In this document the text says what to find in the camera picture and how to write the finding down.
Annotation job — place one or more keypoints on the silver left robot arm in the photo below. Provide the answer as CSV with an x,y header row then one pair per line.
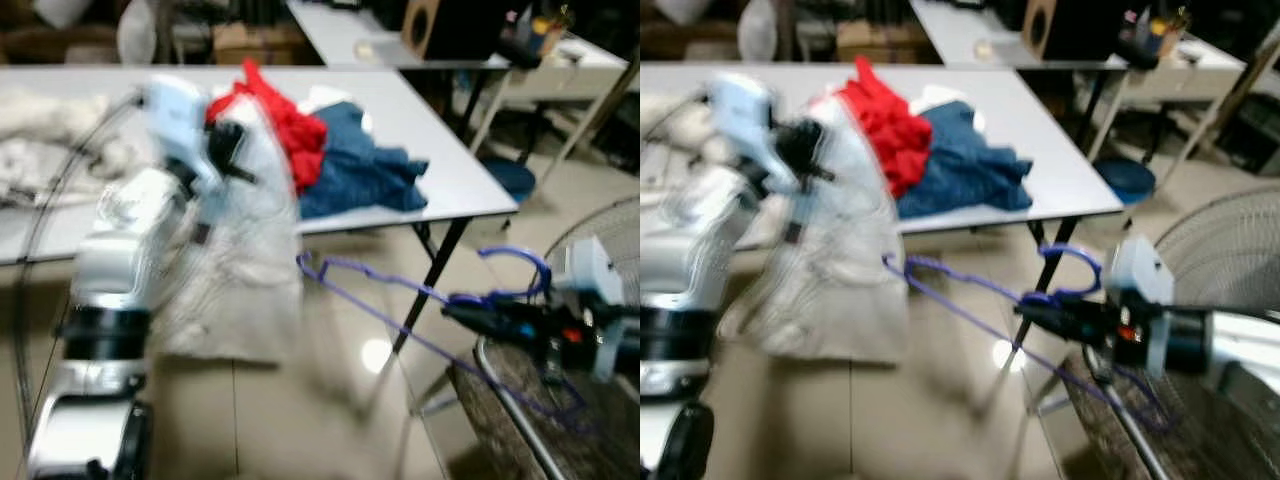
x,y
110,260
690,250

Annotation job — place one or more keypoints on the black table leg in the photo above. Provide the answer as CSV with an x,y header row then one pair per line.
x,y
1045,275
432,280

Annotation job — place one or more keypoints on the white floor fan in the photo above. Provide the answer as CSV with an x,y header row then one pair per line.
x,y
1230,245
615,235

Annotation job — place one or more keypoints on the black desk organizer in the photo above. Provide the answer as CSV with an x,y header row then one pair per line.
x,y
530,40
1150,40

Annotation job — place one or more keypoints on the grey white pillow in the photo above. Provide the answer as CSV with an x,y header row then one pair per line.
x,y
757,30
135,35

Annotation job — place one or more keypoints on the blue round stool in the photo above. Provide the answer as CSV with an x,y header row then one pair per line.
x,y
510,180
1125,182

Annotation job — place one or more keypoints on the wooden speaker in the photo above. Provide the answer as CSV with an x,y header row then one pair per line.
x,y
425,28
1045,28

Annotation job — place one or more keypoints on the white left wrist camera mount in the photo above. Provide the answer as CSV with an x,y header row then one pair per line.
x,y
745,115
180,115

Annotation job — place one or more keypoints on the dark chair with chrome frame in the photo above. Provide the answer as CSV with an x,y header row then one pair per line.
x,y
560,440
1200,440

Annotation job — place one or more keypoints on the white denim shorts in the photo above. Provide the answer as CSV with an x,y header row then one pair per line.
x,y
240,290
850,290

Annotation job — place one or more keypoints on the blue garment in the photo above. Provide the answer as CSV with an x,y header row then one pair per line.
x,y
360,170
965,165

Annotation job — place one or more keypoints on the white remote control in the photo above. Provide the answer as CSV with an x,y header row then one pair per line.
x,y
367,48
987,48

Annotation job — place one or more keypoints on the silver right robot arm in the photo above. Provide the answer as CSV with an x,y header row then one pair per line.
x,y
1235,345

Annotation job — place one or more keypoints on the cream crumpled garment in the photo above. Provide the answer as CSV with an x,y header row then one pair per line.
x,y
690,125
50,125

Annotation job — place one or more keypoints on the purple plastic hanger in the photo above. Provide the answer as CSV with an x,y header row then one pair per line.
x,y
515,251
1072,248

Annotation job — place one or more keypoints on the plain red garment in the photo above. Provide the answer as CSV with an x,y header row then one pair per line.
x,y
295,135
895,130

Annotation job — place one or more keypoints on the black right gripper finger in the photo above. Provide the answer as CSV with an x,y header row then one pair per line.
x,y
490,317
1055,306
485,302
1060,323

